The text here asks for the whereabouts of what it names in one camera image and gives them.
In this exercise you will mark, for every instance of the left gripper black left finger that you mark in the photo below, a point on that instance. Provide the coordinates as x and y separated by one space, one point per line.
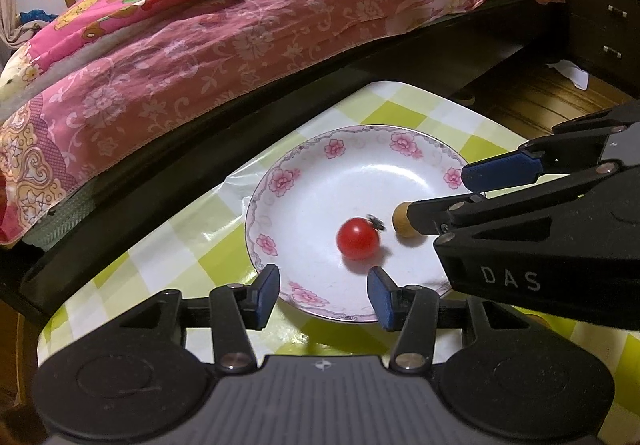
233 310

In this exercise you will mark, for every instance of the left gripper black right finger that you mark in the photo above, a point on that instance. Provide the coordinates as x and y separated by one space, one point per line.
412 311

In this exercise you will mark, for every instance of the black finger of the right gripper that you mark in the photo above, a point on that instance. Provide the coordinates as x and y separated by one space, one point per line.
437 216
557 154

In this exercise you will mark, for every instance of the small tan longan fruit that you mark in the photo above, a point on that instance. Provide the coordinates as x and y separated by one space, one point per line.
402 224

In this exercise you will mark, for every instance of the red cherry tomato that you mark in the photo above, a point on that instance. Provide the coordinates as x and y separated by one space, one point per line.
359 237

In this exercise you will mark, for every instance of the white paper on floor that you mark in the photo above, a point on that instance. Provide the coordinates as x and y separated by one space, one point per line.
570 71

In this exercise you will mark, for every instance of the white floral ceramic plate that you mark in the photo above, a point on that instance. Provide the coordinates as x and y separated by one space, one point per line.
323 214

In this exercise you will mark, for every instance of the dark wooden drawer cabinet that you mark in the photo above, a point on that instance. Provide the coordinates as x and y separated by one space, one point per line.
603 38

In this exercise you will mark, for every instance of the pink floral bed sheet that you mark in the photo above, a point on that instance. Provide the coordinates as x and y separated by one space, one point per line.
88 111

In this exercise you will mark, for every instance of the dark bed frame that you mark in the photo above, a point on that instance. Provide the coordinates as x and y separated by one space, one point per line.
450 57

